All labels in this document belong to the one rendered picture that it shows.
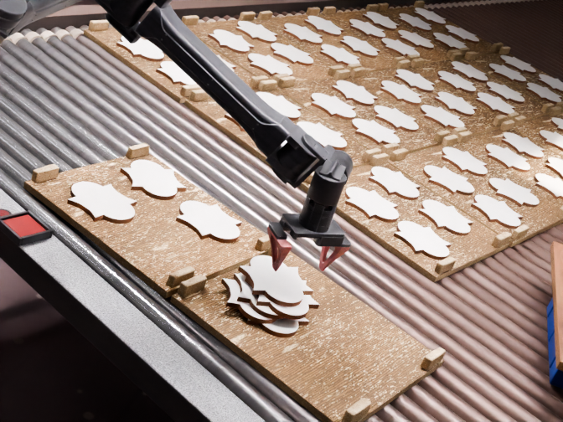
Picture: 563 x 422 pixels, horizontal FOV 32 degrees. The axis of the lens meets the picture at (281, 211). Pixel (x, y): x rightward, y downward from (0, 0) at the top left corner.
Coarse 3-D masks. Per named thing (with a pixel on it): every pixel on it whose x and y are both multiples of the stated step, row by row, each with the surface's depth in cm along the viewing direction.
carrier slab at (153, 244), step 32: (128, 160) 220; (32, 192) 199; (64, 192) 200; (128, 192) 208; (192, 192) 216; (96, 224) 194; (128, 224) 197; (160, 224) 201; (128, 256) 188; (160, 256) 191; (192, 256) 195; (224, 256) 198; (160, 288) 183
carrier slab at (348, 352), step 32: (288, 256) 206; (224, 288) 188; (320, 288) 199; (224, 320) 180; (320, 320) 189; (352, 320) 193; (384, 320) 196; (256, 352) 175; (288, 352) 178; (320, 352) 181; (352, 352) 184; (384, 352) 187; (416, 352) 190; (288, 384) 170; (320, 384) 172; (352, 384) 175; (384, 384) 178; (320, 416) 166
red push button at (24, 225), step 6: (24, 216) 190; (6, 222) 186; (12, 222) 187; (18, 222) 188; (24, 222) 188; (30, 222) 189; (36, 222) 189; (12, 228) 185; (18, 228) 186; (24, 228) 187; (30, 228) 187; (36, 228) 188; (42, 228) 188; (18, 234) 184; (24, 234) 185
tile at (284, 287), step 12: (252, 264) 188; (264, 264) 190; (252, 276) 185; (264, 276) 186; (276, 276) 187; (288, 276) 188; (252, 288) 183; (264, 288) 182; (276, 288) 184; (288, 288) 185; (300, 288) 186; (276, 300) 181; (288, 300) 182; (300, 300) 183
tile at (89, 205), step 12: (72, 192) 199; (84, 192) 200; (96, 192) 202; (108, 192) 203; (72, 204) 197; (84, 204) 196; (96, 204) 198; (108, 204) 199; (120, 204) 201; (132, 204) 203; (96, 216) 194; (108, 216) 196; (120, 216) 197; (132, 216) 198
